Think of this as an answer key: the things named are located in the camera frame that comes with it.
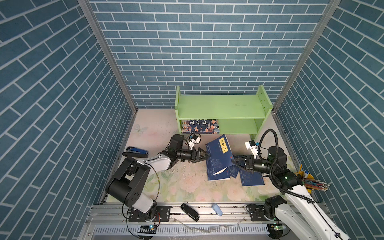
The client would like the green wooden shelf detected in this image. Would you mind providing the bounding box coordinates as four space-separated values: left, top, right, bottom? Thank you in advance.
175 85 273 140

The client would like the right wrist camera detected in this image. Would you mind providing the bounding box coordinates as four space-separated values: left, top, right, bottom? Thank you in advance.
245 140 259 155

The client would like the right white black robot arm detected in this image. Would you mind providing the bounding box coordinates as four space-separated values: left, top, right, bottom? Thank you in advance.
232 146 350 240

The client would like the illustrated cartoon cover book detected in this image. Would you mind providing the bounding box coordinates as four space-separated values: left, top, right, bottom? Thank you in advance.
181 119 220 135

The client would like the black remote on rail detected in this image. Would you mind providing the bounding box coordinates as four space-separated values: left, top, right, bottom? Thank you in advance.
181 203 200 222

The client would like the light blue eraser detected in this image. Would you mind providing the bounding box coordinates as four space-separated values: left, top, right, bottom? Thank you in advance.
212 204 223 216

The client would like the black blue stapler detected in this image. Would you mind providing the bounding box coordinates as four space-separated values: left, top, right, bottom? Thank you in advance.
122 146 149 159

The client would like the small middle blue book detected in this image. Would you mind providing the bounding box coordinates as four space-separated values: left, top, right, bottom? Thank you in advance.
228 165 240 179

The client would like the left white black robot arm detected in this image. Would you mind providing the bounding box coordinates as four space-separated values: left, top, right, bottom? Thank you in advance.
106 133 210 215

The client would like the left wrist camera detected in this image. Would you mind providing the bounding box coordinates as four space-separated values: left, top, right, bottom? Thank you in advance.
189 133 201 149

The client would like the yellow pen holder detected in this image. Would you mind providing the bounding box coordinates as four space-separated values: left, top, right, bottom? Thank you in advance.
296 165 330 194

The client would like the right blue book under pile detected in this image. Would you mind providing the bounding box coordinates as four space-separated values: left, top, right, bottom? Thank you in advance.
240 169 265 187

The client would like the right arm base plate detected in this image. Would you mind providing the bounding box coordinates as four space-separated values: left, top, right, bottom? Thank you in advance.
246 204 278 222

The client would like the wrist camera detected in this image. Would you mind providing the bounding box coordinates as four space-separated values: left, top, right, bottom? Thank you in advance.
189 133 201 149
245 140 259 155

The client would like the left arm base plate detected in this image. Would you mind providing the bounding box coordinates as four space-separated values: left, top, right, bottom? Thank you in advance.
128 206 172 223

